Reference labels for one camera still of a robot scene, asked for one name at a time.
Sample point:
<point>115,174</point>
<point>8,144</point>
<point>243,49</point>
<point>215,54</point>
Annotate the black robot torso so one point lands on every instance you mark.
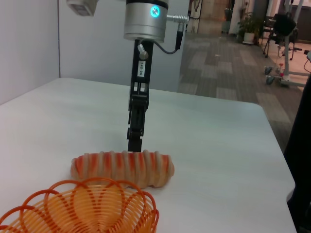
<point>300,157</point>

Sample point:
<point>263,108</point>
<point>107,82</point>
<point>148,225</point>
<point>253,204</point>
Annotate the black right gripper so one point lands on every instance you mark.
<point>141,77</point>

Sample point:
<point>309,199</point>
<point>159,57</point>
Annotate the orange striped bread roll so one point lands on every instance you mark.
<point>126,167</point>

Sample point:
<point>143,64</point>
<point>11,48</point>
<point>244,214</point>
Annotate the black walker frame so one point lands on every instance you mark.
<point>284,25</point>

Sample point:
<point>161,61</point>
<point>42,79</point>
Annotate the bushy plant in white pot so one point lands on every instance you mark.
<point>249,26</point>

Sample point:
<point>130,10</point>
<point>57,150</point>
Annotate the white wheeled stand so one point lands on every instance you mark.
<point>288,77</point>

